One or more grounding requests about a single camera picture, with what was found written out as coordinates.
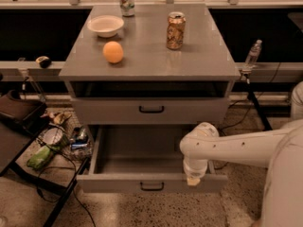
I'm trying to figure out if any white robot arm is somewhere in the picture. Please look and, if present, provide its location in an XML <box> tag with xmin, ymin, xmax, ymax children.
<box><xmin>180</xmin><ymin>119</ymin><xmax>303</xmax><ymax>227</ymax></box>

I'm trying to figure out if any black tripod stand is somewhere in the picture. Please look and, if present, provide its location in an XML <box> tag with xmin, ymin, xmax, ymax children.
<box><xmin>243</xmin><ymin>73</ymin><xmax>272</xmax><ymax>131</ymax></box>

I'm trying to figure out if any dark brown bag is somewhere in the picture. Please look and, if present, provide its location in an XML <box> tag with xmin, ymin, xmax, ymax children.
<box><xmin>0</xmin><ymin>90</ymin><xmax>46</xmax><ymax>135</ymax></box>

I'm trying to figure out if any white bowl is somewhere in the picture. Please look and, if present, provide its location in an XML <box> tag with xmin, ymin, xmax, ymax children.
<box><xmin>87</xmin><ymin>15</ymin><xmax>124</xmax><ymax>38</ymax></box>

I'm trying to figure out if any grey drawer cabinet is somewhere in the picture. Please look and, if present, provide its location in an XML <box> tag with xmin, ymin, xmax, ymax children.
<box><xmin>58</xmin><ymin>3</ymin><xmax>241</xmax><ymax>134</ymax></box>

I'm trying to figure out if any white green soda can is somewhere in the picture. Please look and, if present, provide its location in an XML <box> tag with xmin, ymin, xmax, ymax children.
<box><xmin>119</xmin><ymin>0</ymin><xmax>134</xmax><ymax>17</ymax></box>

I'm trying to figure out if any gold soda can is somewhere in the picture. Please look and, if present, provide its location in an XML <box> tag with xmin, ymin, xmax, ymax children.
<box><xmin>167</xmin><ymin>11</ymin><xmax>186</xmax><ymax>50</ymax></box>

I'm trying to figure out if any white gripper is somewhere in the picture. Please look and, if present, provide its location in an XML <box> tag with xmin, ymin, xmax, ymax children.
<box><xmin>183</xmin><ymin>157</ymin><xmax>208</xmax><ymax>186</ymax></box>

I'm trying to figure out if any clear plastic water bottle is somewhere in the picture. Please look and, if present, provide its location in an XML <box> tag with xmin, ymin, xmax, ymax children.
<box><xmin>242</xmin><ymin>40</ymin><xmax>262</xmax><ymax>73</ymax></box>

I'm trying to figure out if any black side table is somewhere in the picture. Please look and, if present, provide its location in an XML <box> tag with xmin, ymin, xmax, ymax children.
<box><xmin>0</xmin><ymin>118</ymin><xmax>91</xmax><ymax>227</ymax></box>

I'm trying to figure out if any grey drawer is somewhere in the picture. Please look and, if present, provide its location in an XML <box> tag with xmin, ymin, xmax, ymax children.
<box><xmin>77</xmin><ymin>125</ymin><xmax>227</xmax><ymax>193</ymax></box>
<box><xmin>72</xmin><ymin>98</ymin><xmax>229</xmax><ymax>125</ymax></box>

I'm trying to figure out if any green chip bag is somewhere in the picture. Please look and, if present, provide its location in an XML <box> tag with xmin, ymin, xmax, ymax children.
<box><xmin>27</xmin><ymin>145</ymin><xmax>55</xmax><ymax>170</ymax></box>

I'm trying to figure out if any black floor cable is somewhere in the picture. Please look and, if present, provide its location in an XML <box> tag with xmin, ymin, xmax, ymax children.
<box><xmin>35</xmin><ymin>154</ymin><xmax>97</xmax><ymax>227</ymax></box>

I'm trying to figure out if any orange fruit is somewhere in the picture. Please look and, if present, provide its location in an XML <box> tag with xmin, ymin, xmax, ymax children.
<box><xmin>103</xmin><ymin>42</ymin><xmax>124</xmax><ymax>63</ymax></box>

